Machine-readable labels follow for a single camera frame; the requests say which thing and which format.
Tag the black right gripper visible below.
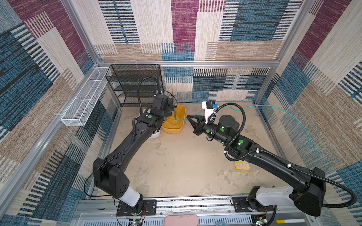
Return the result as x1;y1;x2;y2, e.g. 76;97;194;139
186;114;228;145

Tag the grey perforated cable spool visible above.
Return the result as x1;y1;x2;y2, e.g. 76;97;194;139
172;95;178;120

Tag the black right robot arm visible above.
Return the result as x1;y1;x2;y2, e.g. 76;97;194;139
186;101;358;217

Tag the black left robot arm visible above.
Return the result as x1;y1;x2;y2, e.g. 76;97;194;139
91;76;176;215

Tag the yellow plastic bin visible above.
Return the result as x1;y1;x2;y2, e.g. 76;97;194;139
162;105;187;134

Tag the white plastic bin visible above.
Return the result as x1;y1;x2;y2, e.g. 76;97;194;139
142;108;161;139

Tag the yellow calculator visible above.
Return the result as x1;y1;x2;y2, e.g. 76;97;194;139
235;161;250;170

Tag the pink phone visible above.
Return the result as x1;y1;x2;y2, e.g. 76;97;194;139
164;215;199;226

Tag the yellow white marker pen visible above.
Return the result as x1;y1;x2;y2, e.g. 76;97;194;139
276;218;306;224

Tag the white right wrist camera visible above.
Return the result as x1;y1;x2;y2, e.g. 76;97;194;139
201;100;218;124

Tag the black wire shelf rack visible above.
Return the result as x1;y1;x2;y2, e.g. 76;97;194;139
105;64;164;107

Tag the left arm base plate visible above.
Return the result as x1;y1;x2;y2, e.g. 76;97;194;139
117;199;157;217

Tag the white wire mesh basket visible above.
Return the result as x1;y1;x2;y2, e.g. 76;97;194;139
61;67;108;127

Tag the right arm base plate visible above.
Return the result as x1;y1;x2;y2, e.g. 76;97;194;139
230;196;274;213

